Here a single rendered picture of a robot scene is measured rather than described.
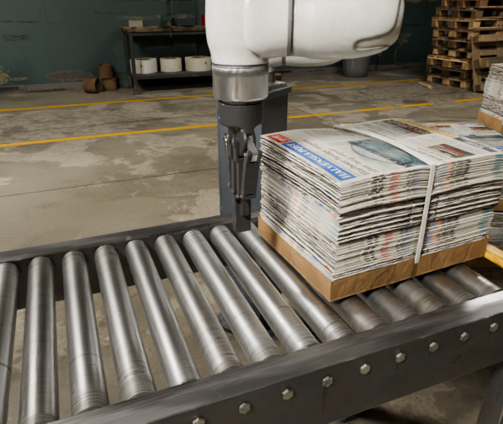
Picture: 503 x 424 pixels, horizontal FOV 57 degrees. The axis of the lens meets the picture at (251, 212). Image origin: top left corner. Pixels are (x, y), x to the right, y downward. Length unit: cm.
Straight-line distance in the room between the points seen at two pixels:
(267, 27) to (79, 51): 716
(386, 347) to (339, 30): 47
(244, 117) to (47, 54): 714
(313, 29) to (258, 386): 50
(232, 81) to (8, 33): 716
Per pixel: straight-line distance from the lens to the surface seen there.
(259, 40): 71
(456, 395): 191
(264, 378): 69
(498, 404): 113
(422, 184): 84
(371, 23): 72
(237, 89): 72
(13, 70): 785
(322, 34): 71
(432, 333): 81
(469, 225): 98
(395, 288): 93
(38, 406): 71
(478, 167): 92
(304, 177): 80
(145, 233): 107
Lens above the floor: 128
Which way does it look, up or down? 25 degrees down
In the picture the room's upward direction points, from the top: straight up
